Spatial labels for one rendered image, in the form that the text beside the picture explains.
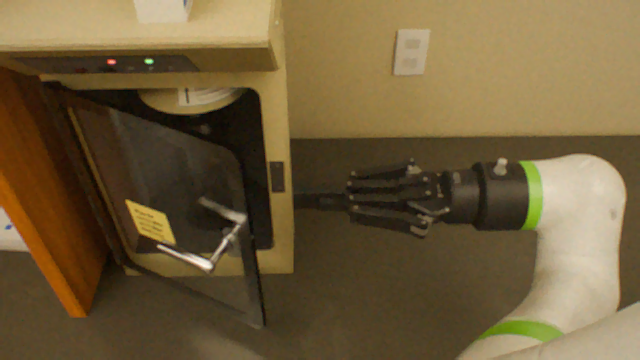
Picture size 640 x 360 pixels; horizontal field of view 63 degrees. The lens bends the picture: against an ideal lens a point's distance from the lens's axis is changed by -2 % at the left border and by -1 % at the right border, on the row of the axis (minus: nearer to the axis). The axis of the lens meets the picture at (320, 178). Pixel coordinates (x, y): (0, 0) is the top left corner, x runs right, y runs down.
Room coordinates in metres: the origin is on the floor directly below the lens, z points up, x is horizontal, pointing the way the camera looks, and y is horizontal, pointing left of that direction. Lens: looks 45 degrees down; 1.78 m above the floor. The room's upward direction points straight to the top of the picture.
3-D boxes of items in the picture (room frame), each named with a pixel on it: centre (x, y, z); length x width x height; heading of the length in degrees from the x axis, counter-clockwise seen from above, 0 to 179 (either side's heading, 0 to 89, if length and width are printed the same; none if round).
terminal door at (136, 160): (0.51, 0.23, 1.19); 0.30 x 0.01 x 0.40; 64
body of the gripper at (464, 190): (0.48, -0.16, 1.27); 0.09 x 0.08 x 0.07; 90
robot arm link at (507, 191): (0.48, -0.23, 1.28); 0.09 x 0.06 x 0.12; 0
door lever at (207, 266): (0.45, 0.17, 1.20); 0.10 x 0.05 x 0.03; 64
